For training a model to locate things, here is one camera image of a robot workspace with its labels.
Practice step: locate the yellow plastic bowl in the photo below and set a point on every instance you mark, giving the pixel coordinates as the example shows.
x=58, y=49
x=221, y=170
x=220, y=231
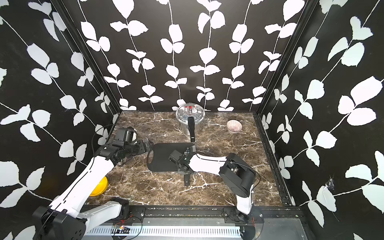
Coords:
x=100, y=188

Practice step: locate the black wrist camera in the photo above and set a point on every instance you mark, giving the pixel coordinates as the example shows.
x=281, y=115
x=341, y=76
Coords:
x=125, y=136
x=175, y=157

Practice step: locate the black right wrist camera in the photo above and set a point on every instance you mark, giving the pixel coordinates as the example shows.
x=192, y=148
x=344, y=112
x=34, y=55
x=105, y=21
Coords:
x=175, y=157

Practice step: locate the dark grey cutting board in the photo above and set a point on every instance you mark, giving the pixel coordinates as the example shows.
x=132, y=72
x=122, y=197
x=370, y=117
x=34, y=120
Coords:
x=159, y=159

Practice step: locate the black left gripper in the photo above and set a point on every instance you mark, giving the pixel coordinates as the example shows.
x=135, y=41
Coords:
x=142, y=148

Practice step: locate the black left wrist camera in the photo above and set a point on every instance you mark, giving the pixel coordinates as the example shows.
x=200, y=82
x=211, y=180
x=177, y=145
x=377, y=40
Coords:
x=125, y=136

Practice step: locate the pink striped ceramic bowl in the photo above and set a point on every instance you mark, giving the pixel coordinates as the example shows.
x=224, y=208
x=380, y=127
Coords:
x=234, y=126

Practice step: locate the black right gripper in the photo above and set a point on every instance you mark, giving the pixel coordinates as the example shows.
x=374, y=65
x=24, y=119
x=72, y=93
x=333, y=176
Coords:
x=181, y=171

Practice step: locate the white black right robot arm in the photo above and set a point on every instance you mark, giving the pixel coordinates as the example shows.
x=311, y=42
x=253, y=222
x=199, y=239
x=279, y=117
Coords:
x=236, y=173

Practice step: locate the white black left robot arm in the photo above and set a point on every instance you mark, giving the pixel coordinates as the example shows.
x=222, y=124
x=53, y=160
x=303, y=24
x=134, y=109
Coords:
x=63, y=218

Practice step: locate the perforated metal base rail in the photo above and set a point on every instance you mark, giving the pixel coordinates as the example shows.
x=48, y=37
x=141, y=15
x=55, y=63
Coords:
x=167, y=231

